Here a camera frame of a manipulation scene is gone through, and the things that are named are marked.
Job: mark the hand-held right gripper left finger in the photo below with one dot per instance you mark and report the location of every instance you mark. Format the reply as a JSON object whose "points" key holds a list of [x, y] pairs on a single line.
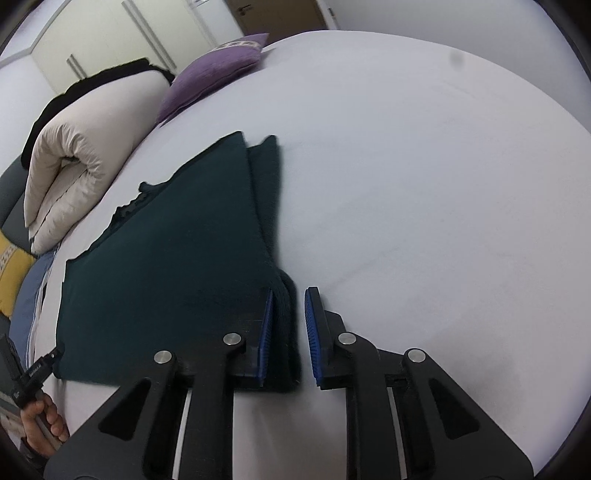
{"points": [[265, 337]]}

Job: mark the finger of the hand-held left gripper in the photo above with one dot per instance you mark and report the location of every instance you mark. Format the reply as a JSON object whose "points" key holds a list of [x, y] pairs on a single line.
{"points": [[50, 364]]}

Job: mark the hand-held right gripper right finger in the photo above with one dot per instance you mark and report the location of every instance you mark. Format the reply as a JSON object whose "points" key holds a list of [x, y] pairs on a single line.
{"points": [[313, 337]]}

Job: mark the dark green sweater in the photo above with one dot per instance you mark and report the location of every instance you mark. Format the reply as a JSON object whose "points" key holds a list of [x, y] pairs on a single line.
{"points": [[175, 258]]}

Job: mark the person's left hand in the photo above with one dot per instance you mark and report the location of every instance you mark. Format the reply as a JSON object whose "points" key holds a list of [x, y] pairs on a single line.
{"points": [[34, 424]]}

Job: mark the blue pillow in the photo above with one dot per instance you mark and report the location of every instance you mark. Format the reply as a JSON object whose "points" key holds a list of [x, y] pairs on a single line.
{"points": [[27, 295]]}

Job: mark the yellow embroidered pillow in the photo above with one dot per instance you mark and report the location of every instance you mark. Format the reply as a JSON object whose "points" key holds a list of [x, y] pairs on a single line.
{"points": [[11, 272]]}

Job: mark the grey upholstered headboard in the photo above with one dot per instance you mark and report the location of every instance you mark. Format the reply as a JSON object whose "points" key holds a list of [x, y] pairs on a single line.
{"points": [[11, 198]]}

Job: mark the rolled beige duvet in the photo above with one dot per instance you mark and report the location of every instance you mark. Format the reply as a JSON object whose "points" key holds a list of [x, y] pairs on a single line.
{"points": [[83, 134]]}

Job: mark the patterned purple pillow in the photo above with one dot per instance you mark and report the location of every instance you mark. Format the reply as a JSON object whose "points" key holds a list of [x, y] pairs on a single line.
{"points": [[240, 43]]}

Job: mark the black cloth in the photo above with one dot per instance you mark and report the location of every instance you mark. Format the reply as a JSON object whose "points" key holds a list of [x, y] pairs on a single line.
{"points": [[115, 71]]}

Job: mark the brown wooden door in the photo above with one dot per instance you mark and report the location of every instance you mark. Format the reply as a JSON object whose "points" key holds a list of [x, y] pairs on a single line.
{"points": [[277, 18]]}

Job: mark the cream wardrobe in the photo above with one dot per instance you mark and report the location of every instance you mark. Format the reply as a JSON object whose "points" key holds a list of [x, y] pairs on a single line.
{"points": [[115, 32]]}

